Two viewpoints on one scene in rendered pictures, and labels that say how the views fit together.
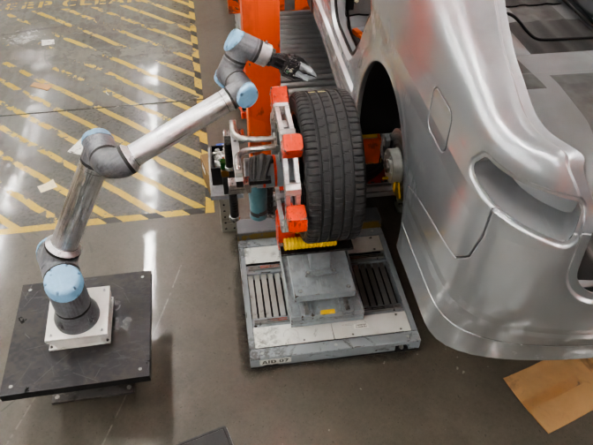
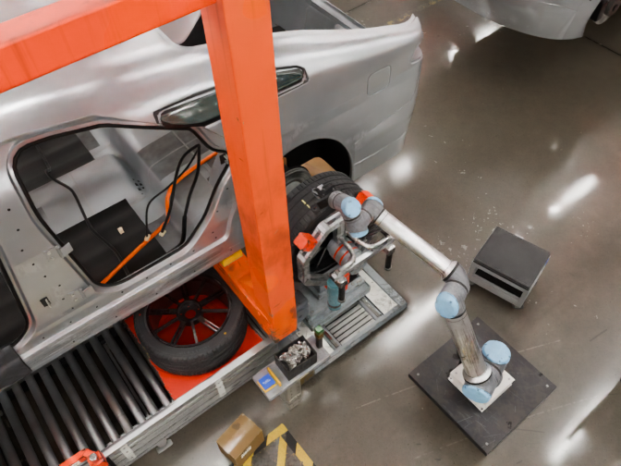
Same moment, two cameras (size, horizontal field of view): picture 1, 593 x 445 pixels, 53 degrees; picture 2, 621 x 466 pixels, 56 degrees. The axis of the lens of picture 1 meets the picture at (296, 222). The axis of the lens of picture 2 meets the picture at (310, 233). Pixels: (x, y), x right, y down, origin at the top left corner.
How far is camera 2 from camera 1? 3.70 m
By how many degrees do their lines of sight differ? 70
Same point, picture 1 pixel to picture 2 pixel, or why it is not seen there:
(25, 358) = (527, 395)
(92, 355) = not seen: hidden behind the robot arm
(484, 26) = (359, 36)
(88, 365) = not seen: hidden behind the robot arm
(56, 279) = (500, 352)
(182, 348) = (421, 356)
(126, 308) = (448, 363)
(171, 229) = (323, 445)
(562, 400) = (322, 167)
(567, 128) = not seen: hidden behind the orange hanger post
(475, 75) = (387, 42)
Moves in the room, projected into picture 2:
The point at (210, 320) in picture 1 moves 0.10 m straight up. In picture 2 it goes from (389, 353) to (391, 346)
